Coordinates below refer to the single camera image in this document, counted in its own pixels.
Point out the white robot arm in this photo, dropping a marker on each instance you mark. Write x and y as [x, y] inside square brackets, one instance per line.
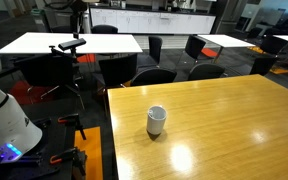
[18, 135]

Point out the white ceramic cup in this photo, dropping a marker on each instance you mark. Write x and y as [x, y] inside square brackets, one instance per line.
[156, 118]

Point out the black chair near table centre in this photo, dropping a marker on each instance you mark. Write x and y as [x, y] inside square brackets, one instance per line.
[153, 76]

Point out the black chair table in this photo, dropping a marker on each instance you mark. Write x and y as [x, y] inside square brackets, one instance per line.
[205, 71]
[153, 76]
[115, 72]

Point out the black chair near table left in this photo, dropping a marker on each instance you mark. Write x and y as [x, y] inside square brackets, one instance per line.
[115, 72]

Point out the black chair behind white table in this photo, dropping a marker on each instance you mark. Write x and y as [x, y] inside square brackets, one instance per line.
[153, 57]

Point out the black chair near table right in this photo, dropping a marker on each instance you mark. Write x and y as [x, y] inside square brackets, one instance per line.
[205, 71]

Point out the black chair at middle table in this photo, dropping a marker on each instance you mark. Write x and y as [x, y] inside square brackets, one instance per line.
[194, 47]

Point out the white kitchen cabinet counter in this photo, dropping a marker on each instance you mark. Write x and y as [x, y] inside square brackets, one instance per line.
[148, 22]

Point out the orange black clamp upper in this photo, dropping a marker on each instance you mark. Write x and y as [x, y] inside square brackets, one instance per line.
[73, 120]

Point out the orange black clamp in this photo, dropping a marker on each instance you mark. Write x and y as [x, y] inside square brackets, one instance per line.
[69, 154]
[73, 120]

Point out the white table middle background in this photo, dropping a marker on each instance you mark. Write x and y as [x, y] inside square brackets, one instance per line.
[225, 41]

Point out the orange black clamp lower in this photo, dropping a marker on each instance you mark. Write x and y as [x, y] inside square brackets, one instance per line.
[69, 154]

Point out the black chair far right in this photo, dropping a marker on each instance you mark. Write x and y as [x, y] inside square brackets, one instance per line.
[262, 66]

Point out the black camera on tripod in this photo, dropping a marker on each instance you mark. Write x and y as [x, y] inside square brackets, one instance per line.
[59, 67]

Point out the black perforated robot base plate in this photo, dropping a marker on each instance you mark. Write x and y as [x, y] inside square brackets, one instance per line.
[36, 165]

